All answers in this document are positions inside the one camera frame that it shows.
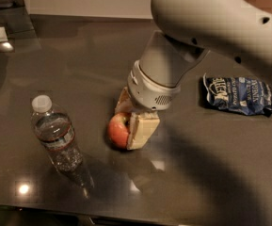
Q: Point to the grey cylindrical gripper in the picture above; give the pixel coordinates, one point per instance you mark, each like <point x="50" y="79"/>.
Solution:
<point x="148" y="93"/>

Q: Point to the red apple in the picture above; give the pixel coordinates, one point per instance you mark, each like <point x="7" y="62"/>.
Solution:
<point x="118" y="129"/>

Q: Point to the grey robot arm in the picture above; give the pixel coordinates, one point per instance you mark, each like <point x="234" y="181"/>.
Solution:
<point x="187" y="30"/>

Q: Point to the clear plastic water bottle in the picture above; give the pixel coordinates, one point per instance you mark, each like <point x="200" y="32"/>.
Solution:
<point x="53" y="128"/>

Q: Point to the blue chip bag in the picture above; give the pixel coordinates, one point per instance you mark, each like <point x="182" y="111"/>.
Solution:
<point x="239" y="95"/>

